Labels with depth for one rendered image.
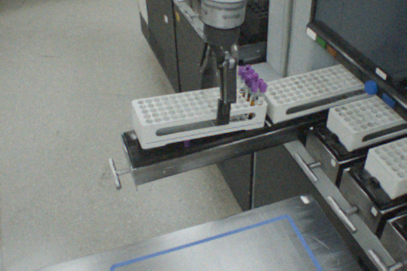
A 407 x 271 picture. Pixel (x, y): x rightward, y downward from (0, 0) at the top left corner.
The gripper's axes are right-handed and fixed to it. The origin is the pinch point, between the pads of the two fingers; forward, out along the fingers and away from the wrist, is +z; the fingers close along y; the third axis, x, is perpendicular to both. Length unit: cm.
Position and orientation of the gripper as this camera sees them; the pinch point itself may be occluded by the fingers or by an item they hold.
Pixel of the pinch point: (214, 103)
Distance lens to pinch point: 106.1
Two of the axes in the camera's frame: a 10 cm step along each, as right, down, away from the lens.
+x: 9.3, -1.6, 3.2
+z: -0.7, 8.0, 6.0
